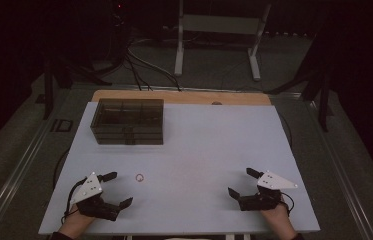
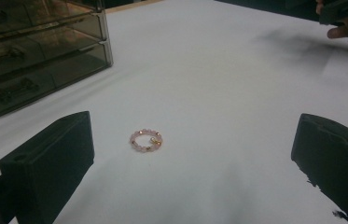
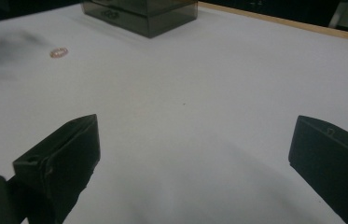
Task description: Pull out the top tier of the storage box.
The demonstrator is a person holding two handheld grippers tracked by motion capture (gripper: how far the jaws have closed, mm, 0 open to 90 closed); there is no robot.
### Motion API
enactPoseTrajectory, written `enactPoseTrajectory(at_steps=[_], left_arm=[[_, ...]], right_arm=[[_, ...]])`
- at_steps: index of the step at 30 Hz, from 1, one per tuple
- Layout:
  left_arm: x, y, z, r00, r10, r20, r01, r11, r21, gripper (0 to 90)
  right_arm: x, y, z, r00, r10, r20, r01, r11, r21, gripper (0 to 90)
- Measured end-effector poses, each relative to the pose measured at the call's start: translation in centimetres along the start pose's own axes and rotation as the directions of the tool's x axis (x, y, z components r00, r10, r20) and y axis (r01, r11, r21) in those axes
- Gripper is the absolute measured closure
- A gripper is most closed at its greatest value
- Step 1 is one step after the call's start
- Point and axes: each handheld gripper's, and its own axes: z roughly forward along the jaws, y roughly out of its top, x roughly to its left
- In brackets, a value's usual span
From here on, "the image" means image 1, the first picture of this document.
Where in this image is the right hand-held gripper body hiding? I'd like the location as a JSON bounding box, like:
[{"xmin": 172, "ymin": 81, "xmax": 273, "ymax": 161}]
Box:
[{"xmin": 239, "ymin": 170, "xmax": 298, "ymax": 212}]

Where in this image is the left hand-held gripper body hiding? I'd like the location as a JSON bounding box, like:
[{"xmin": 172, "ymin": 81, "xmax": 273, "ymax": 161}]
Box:
[{"xmin": 70, "ymin": 171, "xmax": 122, "ymax": 222}]

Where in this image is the smoky transparent drawer box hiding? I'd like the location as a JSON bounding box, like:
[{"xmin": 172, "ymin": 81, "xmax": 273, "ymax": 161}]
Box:
[{"xmin": 89, "ymin": 98, "xmax": 165, "ymax": 146}]

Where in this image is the person's right hand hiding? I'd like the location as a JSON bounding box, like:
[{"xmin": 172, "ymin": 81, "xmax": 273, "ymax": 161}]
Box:
[{"xmin": 261, "ymin": 201, "xmax": 292, "ymax": 229}]

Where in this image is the person's left hand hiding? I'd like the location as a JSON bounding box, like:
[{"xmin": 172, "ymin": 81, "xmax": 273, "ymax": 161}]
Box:
[{"xmin": 65, "ymin": 205, "xmax": 97, "ymax": 231}]

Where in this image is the white foam board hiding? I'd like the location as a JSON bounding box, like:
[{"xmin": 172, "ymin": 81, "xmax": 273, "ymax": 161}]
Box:
[{"xmin": 38, "ymin": 101, "xmax": 321, "ymax": 236}]

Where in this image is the black tripod stand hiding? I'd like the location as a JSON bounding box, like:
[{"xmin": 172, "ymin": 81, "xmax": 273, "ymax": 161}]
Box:
[
  {"xmin": 263, "ymin": 49, "xmax": 335, "ymax": 133},
  {"xmin": 35, "ymin": 59, "xmax": 112, "ymax": 121}
]

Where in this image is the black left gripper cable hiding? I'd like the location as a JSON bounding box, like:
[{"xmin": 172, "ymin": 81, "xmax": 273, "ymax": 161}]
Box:
[{"xmin": 61, "ymin": 178, "xmax": 88, "ymax": 225}]

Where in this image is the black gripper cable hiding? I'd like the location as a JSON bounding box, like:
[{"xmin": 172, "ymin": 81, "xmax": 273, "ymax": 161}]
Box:
[
  {"xmin": 61, "ymin": 178, "xmax": 88, "ymax": 225},
  {"xmin": 279, "ymin": 191, "xmax": 296, "ymax": 215}
]

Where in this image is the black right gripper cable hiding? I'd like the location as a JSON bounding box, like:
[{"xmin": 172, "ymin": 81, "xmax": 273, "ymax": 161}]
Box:
[{"xmin": 279, "ymin": 191, "xmax": 296, "ymax": 215}]

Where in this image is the black rectangular floor bracket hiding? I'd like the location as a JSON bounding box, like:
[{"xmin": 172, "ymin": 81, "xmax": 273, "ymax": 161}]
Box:
[{"xmin": 50, "ymin": 118, "xmax": 74, "ymax": 134}]

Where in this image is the aluminium floor rail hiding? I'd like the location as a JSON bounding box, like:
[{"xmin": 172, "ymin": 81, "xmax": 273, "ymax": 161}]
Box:
[
  {"xmin": 302, "ymin": 96, "xmax": 373, "ymax": 240},
  {"xmin": 0, "ymin": 109, "xmax": 62, "ymax": 240}
]

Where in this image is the black floor cable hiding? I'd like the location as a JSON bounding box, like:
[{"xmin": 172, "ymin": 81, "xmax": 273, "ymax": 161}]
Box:
[{"xmin": 122, "ymin": 49, "xmax": 153, "ymax": 92}]

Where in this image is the white floor cable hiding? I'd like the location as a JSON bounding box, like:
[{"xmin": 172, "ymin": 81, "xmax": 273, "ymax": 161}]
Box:
[{"xmin": 126, "ymin": 39, "xmax": 182, "ymax": 92}]

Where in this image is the grey metal stand frame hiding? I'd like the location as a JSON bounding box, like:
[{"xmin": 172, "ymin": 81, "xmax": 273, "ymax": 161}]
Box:
[{"xmin": 173, "ymin": 0, "xmax": 272, "ymax": 82}]

